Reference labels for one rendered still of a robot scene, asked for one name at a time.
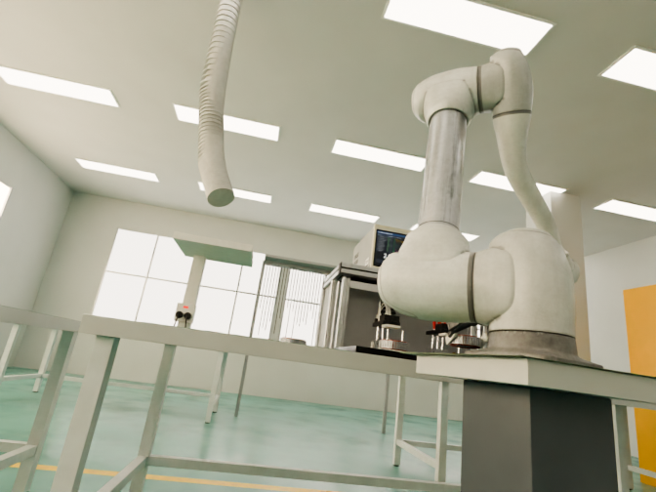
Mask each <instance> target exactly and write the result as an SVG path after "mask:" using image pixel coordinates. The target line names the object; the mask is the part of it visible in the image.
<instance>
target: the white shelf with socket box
mask: <svg viewBox="0 0 656 492"><path fill-rule="evenodd" d="M173 239H174V240H175V242H176V243H177V245H178V246H179V248H180V249H181V250H182V252H183V253H184V255H185V256H186V257H192V258H193V260H192V264H191V269H190V273H189V277H188V281H187V284H186V288H185V293H184V300H183V302H182V303H178V304H177V308H176V312H175V316H174V320H175V324H174V326H175V325H176V322H177V321H178V325H177V327H184V328H191V324H192V323H193V320H194V315H195V312H196V308H197V306H196V303H197V298H198V294H199V290H200V285H201V281H202V276H203V272H204V268H205V264H206V260H209V261H215V262H221V263H227V264H233V265H239V266H245V267H252V266H253V245H250V244H244V243H239V242H233V241H227V240H222V239H217V238H211V237H205V236H200V235H194V234H188V233H182V232H177V231H175V232H174V235H173Z"/></svg>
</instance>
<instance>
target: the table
mask: <svg viewBox="0 0 656 492"><path fill-rule="evenodd" d="M405 383H406V377H404V376H398V387H397V400H396V414H395V428H394V442H393V455H392V463H393V465H394V466H395V467H399V466H400V456H401V448H403V449H404V450H406V451H407V452H409V453H411V454H412V455H414V456H416V457H417V458H419V459H420V460H422V461H424V462H425V463H427V464H428V465H430V466H432V467H433V468H435V478H434V481H437V482H445V480H446V453H447V450H451V451H460V452H462V446H461V445H452V444H447V426H448V398H449V383H447V382H440V381H439V387H438V409H437V432H436V443H434V442H425V441H417V440H408V439H402V427H403V412H404V397H405ZM623 418H624V430H625V440H626V452H627V464H628V475H629V486H630V490H633V489H634V480H633V472H637V473H641V474H644V475H647V476H651V477H654V478H656V472H654V471H648V470H644V469H641V468H638V467H634V466H632V458H631V447H630V436H629V425H628V414H627V406H623ZM413 446H415V447H425V448H433V449H436V455H435V459H434V458H433V457H431V456H429V455H427V454H425V453H424V452H422V451H420V450H418V449H417V448H415V447H413Z"/></svg>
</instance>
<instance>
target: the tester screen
mask: <svg viewBox="0 0 656 492"><path fill-rule="evenodd" d="M405 237H406V236H405V235H399V234H394V233H389V232H383V231H378V233H377V243H376V253H375V263H374V265H380V266H381V265H382V264H381V263H376V259H380V260H385V259H383V255H384V253H386V254H391V253H397V252H399V249H400V247H401V246H402V244H403V242H404V240H405Z"/></svg>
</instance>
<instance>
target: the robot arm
mask: <svg viewBox="0 0 656 492"><path fill-rule="evenodd" d="M532 103H533V83H532V75H531V71H530V67H529V64H528V62H527V59H526V57H525V56H524V54H523V53H522V51H521V50H520V49H519V48H516V47H508V48H504V49H501V50H500V51H498V52H496V53H495V54H494V55H493V56H492V57H491V58H490V63H487V64H483V65H479V66H473V67H463V68H457V69H453V70H449V71H445V72H441V73H438V74H435V75H434V76H431V77H429V78H427V79H426V80H424V81H423V82H421V83H420V84H418V85H417V86H416V88H415V89H414V91H413V94H412V109H413V112H414V114H415V116H416V117H417V119H419V120H420V121H422V122H425V123H427V125H428V127H429V128H430V129H429V137H428V145H427V154H426V162H425V173H424V180H423V188H422V197H421V205H420V213H419V220H418V227H416V228H415V229H413V230H412V231H411V232H409V233H408V234H407V236H406V237H405V240H404V242H403V244H402V246H401V247H400V249H399V252H397V253H391V254H390V255H389V256H388V257H387V258H386V259H385V260H384V261H383V263H382V265H381V267H380V269H379V272H378V290H379V294H380V297H381V300H382V301H383V302H384V303H385V304H386V305H387V306H389V307H390V308H392V309H394V310H395V311H397V312H399V313H401V314H403V315H406V316H409V317H412V318H416V319H421V320H427V321H436V322H449V323H448V324H447V326H448V330H449V332H448V333H447V336H446V338H445V341H446V345H447V346H449V345H450V343H451V342H452V341H453V340H454V338H455V337H456V336H457V335H458V332H460V331H462V330H464V329H467V328H469V327H471V326H476V325H483V326H487V330H488V333H487V332H485V333H484V334H483V335H482V337H481V338H480V339H482V348H479V349H473V350H466V351H465V353H467V354H500V355H524V356H529V357H535V358H541V359H547V360H553V361H559V362H566V363H572V364H578V365H585V366H591V367H596V368H603V366H602V365H599V364H596V363H593V362H590V361H588V360H585V359H582V358H580V357H579V356H578V351H577V345H576V296H575V286H574V284H575V283H576V282H577V281H578V279H579V277H580V268H579V266H578V264H577V263H576V262H575V261H574V260H573V259H571V258H570V256H569V253H568V252H567V251H566V250H564V249H563V247H562V245H561V242H560V237H559V232H558V228H557V225H556V222H555V220H554V217H553V215H552V213H551V211H550V209H549V207H548V205H547V203H546V201H545V199H544V197H543V195H542V194H541V192H540V190H539V188H538V187H537V185H536V183H535V181H534V179H533V177H532V175H531V173H530V171H529V168H528V165H527V161H526V143H527V137H528V130H529V125H530V120H531V113H532ZM482 113H492V119H493V125H494V129H495V133H496V137H497V142H498V147H499V152H500V157H501V162H502V166H503V169H504V172H505V175H506V177H507V179H508V181H509V183H510V185H511V187H512V189H513V191H514V192H515V194H516V196H517V197H518V199H519V201H520V202H521V204H522V205H523V207H524V209H525V210H526V212H527V213H528V215H529V217H530V218H531V220H532V221H533V223H534V225H535V227H536V228H529V227H521V228H514V229H511V230H508V231H506V232H503V233H501V234H499V235H498V236H496V237H495V238H494V239H493V240H492V241H491V242H490V244H489V249H485V250H482V251H479V252H471V250H470V243H469V241H468V240H467V238H466V237H465V236H464V235H463V234H462V233H461V232H460V219H461V204H462V189H463V175H464V161H465V146H466V131H467V128H468V127H469V125H470V124H471V122H472V119H473V118H474V116H475V115H477V114H482ZM486 343H488V346H487V348H483V347H484V346H485V344H486Z"/></svg>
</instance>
